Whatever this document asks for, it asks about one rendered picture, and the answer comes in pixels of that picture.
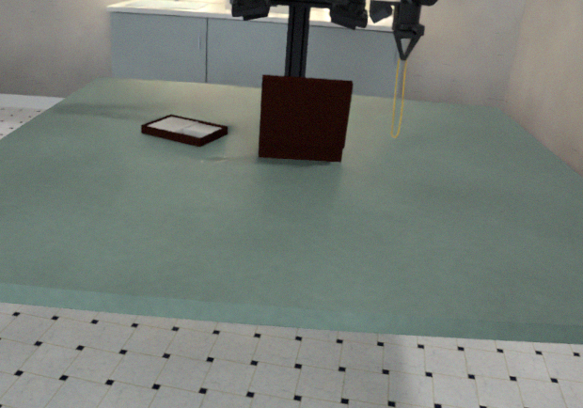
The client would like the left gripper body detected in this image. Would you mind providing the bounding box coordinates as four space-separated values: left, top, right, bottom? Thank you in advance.
391 3 425 36

